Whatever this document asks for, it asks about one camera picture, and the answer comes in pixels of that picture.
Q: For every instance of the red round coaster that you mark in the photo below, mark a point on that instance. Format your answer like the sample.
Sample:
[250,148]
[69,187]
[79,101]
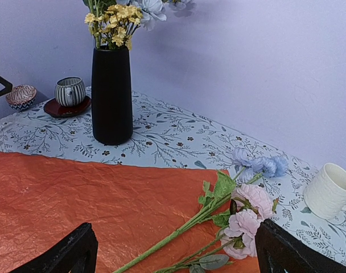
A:
[54,109]

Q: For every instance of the pink artificial flower stem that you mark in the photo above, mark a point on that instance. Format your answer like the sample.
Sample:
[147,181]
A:
[96,9]

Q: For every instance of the blue artificial flower stem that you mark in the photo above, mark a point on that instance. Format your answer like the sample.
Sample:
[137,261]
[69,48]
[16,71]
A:
[154,10]

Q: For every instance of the yellow artificial flower sprig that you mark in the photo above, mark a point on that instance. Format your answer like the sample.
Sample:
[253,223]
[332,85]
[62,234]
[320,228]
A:
[118,25]

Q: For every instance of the striped ceramic cup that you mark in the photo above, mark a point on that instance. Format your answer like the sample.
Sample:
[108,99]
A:
[70,91]

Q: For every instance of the pale blue poppy stem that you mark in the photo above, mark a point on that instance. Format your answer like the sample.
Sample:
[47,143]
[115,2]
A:
[250,170]

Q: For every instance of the white ceramic mug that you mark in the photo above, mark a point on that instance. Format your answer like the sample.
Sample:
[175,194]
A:
[325,195]

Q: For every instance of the floral patterned tablecloth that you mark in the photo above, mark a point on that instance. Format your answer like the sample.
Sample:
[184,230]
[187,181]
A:
[168,136]

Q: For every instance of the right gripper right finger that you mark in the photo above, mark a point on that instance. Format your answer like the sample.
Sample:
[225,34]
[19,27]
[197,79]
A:
[279,251]

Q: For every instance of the orange yellow wrapping paper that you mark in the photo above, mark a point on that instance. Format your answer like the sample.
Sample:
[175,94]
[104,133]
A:
[130,208]

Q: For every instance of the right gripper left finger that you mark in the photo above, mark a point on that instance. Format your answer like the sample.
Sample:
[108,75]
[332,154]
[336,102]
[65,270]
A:
[76,252]

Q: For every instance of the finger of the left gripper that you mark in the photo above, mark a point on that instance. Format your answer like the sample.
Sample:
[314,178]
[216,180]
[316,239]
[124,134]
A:
[7,86]

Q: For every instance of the tall black vase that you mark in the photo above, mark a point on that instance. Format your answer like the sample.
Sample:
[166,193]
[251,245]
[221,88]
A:
[112,110]

